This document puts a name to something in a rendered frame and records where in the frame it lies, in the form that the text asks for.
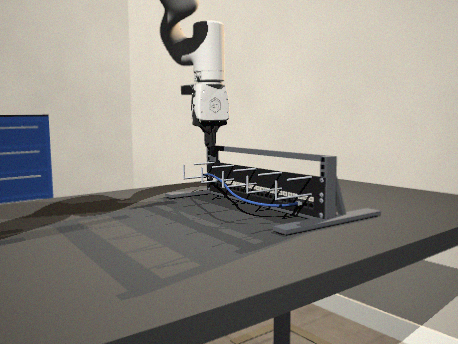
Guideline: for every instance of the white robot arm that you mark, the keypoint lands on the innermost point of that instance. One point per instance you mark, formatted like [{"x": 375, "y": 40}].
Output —
[{"x": 204, "y": 50}]

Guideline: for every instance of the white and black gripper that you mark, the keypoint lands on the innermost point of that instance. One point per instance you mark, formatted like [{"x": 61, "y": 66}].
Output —
[{"x": 209, "y": 105}]

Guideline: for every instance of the black network patch panel rack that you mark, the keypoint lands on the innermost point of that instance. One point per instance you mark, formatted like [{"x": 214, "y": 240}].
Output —
[{"x": 271, "y": 187}]

